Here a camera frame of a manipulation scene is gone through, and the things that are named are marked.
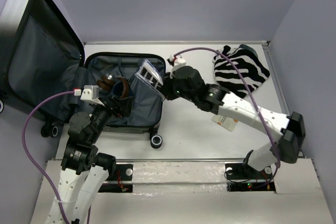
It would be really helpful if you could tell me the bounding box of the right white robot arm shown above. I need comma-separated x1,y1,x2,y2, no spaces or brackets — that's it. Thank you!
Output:
161,66,306,178

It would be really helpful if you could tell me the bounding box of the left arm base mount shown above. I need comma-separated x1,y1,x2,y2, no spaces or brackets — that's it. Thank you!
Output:
98,163,133,193

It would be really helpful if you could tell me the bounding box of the brown leather belt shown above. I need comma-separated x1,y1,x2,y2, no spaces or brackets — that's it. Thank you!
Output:
96,73,133,98

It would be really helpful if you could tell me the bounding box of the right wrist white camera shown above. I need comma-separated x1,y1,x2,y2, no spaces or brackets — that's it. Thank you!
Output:
167,55,186,78

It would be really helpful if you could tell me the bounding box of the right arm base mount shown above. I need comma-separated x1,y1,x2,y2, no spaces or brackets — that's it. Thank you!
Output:
224,163,276,192

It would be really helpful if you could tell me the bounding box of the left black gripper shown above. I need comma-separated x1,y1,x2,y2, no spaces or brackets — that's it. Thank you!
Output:
90,94,135,142

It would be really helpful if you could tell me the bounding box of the black open suitcase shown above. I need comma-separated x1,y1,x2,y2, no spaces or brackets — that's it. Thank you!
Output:
1,0,166,148

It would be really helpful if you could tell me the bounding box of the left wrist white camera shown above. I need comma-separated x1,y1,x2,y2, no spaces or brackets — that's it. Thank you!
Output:
80,85,104,106

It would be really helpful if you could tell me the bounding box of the clear blue pin package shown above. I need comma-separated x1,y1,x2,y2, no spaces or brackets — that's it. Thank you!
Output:
134,59,165,101

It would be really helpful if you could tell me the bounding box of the wrist white camera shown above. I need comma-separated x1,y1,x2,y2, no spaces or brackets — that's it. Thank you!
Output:
80,85,104,106
167,55,186,78

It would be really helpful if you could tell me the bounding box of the dark blue cup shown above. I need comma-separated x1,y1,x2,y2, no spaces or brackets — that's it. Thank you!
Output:
112,81,128,98

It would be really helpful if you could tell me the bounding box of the white orange card packet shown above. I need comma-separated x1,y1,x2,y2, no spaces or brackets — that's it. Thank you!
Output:
212,115,238,132

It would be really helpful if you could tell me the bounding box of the zebra striped cloth bag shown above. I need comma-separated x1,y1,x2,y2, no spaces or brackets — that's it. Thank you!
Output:
212,44,270,99

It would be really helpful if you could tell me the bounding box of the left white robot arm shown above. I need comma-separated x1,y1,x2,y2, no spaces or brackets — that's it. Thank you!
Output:
45,96,134,223

